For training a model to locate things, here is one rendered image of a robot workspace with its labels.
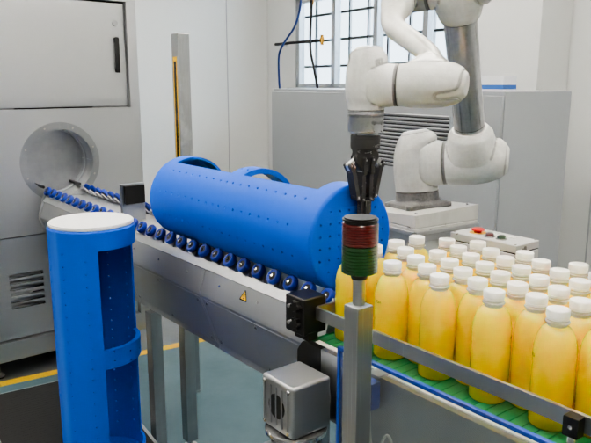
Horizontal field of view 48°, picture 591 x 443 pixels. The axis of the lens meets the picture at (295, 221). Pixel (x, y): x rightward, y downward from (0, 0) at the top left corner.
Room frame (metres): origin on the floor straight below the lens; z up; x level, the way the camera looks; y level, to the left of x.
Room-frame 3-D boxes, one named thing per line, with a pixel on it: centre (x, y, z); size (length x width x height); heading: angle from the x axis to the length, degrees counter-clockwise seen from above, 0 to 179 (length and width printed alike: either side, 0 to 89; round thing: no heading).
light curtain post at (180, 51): (3.03, 0.51, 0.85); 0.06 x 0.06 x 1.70; 38
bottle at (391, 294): (1.37, -0.21, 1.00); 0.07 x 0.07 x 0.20
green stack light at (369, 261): (1.13, -0.11, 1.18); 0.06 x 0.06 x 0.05
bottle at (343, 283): (1.47, -0.13, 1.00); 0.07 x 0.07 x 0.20
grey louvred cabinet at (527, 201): (4.21, -0.61, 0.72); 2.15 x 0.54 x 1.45; 32
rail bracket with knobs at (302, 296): (1.49, -0.03, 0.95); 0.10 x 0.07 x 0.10; 128
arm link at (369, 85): (1.66, -0.19, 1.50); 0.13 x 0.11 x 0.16; 72
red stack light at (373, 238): (1.13, -0.11, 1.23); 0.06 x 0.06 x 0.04
